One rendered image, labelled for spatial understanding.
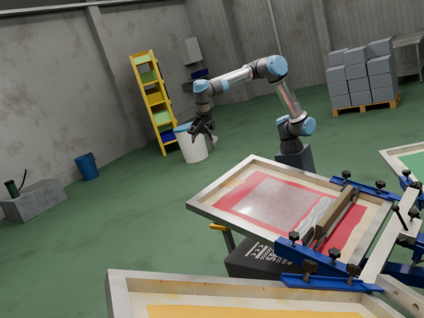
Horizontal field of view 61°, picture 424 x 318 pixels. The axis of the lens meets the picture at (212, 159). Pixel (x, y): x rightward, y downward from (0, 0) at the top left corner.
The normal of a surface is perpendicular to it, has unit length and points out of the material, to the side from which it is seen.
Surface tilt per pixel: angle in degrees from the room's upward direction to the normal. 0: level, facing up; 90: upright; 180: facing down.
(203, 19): 90
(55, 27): 90
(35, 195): 90
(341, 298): 90
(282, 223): 18
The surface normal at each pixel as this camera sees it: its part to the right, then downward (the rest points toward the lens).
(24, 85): 0.79, -0.06
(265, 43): -0.54, 0.40
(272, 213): -0.04, -0.88
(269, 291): 0.33, 0.18
